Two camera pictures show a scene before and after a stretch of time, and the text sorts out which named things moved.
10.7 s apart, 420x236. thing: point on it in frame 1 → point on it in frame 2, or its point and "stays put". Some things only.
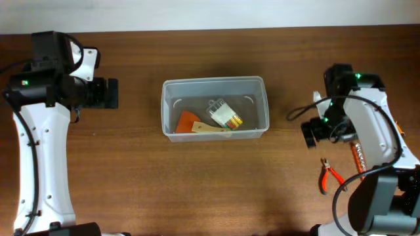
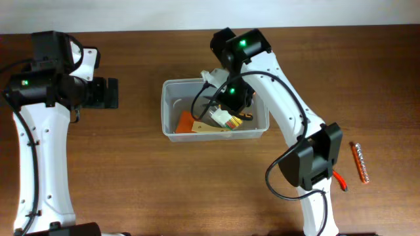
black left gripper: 112,93 stays put
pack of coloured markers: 223,115 stays put
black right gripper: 308,134 → 234,107
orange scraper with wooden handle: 188,122 stays put
